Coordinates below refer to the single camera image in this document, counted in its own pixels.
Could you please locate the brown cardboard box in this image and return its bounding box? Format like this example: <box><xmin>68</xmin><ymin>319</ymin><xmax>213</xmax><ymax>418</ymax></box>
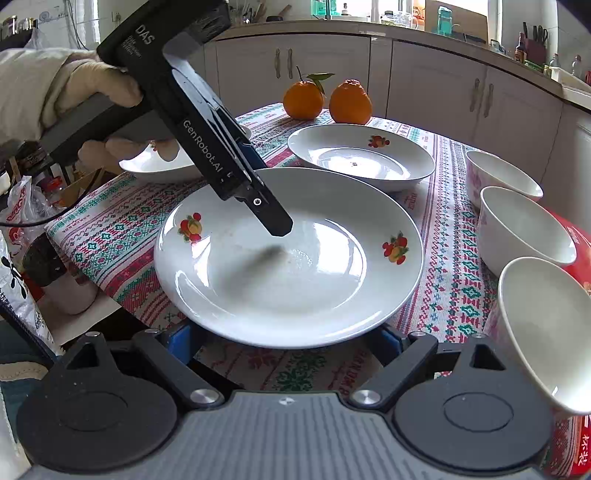
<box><xmin>413</xmin><ymin>0</ymin><xmax>490</xmax><ymax>42</ymax></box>

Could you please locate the person's left hand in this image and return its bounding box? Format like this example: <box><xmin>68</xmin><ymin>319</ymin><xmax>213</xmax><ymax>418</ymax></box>
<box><xmin>0</xmin><ymin>48</ymin><xmax>181</xmax><ymax>163</ymax></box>

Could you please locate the red green patterned tablecloth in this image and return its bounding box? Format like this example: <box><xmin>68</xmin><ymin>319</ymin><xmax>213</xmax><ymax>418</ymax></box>
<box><xmin>44</xmin><ymin>102</ymin><xmax>509</xmax><ymax>393</ymax></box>

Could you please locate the orange with green leaf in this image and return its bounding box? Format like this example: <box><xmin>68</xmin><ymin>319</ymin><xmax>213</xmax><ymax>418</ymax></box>
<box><xmin>283</xmin><ymin>67</ymin><xmax>335</xmax><ymax>121</ymax></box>

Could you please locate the red white plastic bag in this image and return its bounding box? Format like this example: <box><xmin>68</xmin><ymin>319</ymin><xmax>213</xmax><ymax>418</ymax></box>
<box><xmin>0</xmin><ymin>175</ymin><xmax>51</xmax><ymax>232</ymax></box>

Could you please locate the white bag with black print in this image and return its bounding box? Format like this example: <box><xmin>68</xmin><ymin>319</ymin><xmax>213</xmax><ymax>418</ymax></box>
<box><xmin>0</xmin><ymin>231</ymin><xmax>58</xmax><ymax>356</ymax></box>

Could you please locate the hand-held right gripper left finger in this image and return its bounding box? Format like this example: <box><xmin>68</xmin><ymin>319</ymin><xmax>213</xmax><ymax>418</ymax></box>
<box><xmin>53</xmin><ymin>323</ymin><xmax>222</xmax><ymax>409</ymax></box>

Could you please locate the white bowl with pink flowers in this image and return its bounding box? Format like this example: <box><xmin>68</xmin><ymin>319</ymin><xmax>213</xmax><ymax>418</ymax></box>
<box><xmin>482</xmin><ymin>257</ymin><xmax>591</xmax><ymax>416</ymax></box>
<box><xmin>464</xmin><ymin>150</ymin><xmax>544</xmax><ymax>210</ymax></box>
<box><xmin>478</xmin><ymin>186</ymin><xmax>578</xmax><ymax>278</ymax></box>

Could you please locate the white plate with fruit print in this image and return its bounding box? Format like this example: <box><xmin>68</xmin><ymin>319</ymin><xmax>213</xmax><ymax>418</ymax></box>
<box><xmin>154</xmin><ymin>167</ymin><xmax>424</xmax><ymax>350</ymax></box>
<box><xmin>287</xmin><ymin>124</ymin><xmax>435</xmax><ymax>191</ymax></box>
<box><xmin>119</xmin><ymin>124</ymin><xmax>254</xmax><ymax>184</ymax></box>

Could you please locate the white kitchen cabinet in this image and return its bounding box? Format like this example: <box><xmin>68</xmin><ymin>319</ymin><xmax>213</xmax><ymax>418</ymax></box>
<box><xmin>203</xmin><ymin>32</ymin><xmax>591</xmax><ymax>222</ymax></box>

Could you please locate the red printed cardboard box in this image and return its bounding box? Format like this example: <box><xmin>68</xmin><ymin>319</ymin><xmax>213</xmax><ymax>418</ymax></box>
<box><xmin>540</xmin><ymin>208</ymin><xmax>591</xmax><ymax>479</ymax></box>

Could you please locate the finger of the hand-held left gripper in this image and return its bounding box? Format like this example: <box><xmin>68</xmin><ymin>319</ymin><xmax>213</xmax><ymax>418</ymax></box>
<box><xmin>233</xmin><ymin>178</ymin><xmax>294</xmax><ymax>239</ymax></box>

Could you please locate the dark knife block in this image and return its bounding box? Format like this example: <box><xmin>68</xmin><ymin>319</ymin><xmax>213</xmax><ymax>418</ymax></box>
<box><xmin>526</xmin><ymin>23</ymin><xmax>550</xmax><ymax>65</ymax></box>

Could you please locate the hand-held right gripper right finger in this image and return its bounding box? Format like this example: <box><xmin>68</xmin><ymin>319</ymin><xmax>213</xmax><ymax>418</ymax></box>
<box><xmin>349</xmin><ymin>325</ymin><xmax>511</xmax><ymax>411</ymax></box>

